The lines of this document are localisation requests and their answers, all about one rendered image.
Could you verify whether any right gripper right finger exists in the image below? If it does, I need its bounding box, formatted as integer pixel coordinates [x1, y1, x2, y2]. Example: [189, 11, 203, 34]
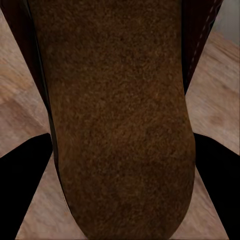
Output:
[194, 133, 240, 240]

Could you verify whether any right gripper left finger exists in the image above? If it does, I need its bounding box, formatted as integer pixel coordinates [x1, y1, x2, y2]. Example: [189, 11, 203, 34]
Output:
[0, 133, 53, 240]

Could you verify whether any sandal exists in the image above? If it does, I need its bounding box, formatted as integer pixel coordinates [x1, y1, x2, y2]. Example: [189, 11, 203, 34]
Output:
[0, 0, 223, 240]

